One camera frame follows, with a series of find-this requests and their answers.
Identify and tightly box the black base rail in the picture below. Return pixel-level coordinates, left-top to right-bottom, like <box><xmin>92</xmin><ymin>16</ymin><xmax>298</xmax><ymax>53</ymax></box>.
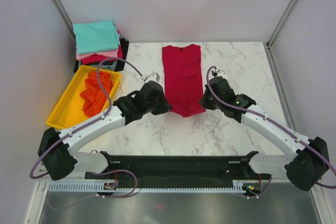
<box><xmin>85</xmin><ymin>155</ymin><xmax>270</xmax><ymax>187</ymax></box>

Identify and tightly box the crimson red t-shirt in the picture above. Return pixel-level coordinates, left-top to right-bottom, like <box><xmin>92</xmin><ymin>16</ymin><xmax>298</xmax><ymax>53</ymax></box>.
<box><xmin>162</xmin><ymin>44</ymin><xmax>206</xmax><ymax>118</ymax></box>

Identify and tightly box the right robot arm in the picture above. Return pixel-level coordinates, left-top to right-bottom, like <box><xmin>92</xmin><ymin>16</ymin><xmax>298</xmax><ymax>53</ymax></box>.
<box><xmin>201</xmin><ymin>76</ymin><xmax>332</xmax><ymax>191</ymax></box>

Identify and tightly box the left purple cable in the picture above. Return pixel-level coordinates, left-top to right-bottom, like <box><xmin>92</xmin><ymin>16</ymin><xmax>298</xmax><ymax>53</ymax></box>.
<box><xmin>29</xmin><ymin>58</ymin><xmax>145</xmax><ymax>180</ymax></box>

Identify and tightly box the right aluminium frame post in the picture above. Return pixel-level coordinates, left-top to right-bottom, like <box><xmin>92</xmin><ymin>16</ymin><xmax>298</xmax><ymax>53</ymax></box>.
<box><xmin>266</xmin><ymin>0</ymin><xmax>314</xmax><ymax>48</ymax></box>

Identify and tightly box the white slotted cable duct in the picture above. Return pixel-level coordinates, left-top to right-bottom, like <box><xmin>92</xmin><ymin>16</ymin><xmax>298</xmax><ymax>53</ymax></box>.
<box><xmin>48</xmin><ymin>180</ymin><xmax>256</xmax><ymax>194</ymax></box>

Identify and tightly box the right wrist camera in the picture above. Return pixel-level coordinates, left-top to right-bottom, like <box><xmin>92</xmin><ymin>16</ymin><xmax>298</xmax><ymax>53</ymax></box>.
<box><xmin>211</xmin><ymin>67</ymin><xmax>225</xmax><ymax>77</ymax></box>

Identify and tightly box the folded grey-blue t-shirt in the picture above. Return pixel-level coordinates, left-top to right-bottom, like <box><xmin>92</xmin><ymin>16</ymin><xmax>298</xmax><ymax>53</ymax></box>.
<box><xmin>89</xmin><ymin>60</ymin><xmax>117</xmax><ymax>71</ymax></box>

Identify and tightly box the orange t-shirt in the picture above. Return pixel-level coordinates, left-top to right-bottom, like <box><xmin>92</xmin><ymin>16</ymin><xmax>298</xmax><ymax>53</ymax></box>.
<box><xmin>80</xmin><ymin>71</ymin><xmax>113</xmax><ymax>118</ymax></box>

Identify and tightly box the aluminium frame post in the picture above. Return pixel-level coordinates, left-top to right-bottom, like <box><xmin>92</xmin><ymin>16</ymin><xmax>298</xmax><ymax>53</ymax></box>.
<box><xmin>51</xmin><ymin>0</ymin><xmax>75</xmax><ymax>41</ymax></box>
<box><xmin>266</xmin><ymin>0</ymin><xmax>314</xmax><ymax>48</ymax></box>

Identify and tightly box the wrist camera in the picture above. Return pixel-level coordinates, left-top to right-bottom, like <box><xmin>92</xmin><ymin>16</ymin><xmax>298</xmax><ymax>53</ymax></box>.
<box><xmin>211</xmin><ymin>67</ymin><xmax>225</xmax><ymax>77</ymax></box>
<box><xmin>141</xmin><ymin>72</ymin><xmax>160</xmax><ymax>83</ymax></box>

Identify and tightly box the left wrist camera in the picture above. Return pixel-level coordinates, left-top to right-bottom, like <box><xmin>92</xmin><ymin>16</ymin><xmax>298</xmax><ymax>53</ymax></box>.
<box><xmin>141</xmin><ymin>72</ymin><xmax>160</xmax><ymax>83</ymax></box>

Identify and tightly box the left aluminium frame post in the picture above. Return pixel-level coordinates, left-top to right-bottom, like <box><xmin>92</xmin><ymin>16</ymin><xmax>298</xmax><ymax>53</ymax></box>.
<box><xmin>51</xmin><ymin>0</ymin><xmax>75</xmax><ymax>41</ymax></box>

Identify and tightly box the yellow plastic tray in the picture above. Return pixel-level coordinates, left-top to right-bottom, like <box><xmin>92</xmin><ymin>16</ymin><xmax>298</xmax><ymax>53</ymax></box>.
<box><xmin>46</xmin><ymin>64</ymin><xmax>122</xmax><ymax>130</ymax></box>

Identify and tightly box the folded pink t-shirt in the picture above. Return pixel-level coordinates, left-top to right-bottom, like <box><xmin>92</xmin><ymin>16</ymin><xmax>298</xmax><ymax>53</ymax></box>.
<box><xmin>76</xmin><ymin>49</ymin><xmax>119</xmax><ymax>60</ymax></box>

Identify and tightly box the folded black t-shirt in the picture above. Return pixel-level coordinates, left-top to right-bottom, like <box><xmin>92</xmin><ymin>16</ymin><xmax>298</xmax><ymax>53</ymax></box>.
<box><xmin>73</xmin><ymin>38</ymin><xmax>129</xmax><ymax>73</ymax></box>

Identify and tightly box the folded red t-shirt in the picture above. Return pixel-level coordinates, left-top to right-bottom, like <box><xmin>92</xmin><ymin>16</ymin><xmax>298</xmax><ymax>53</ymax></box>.
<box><xmin>79</xmin><ymin>46</ymin><xmax>123</xmax><ymax>65</ymax></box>

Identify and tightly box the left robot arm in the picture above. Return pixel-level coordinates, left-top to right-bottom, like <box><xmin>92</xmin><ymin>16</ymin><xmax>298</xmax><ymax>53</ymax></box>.
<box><xmin>38</xmin><ymin>81</ymin><xmax>171</xmax><ymax>180</ymax></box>

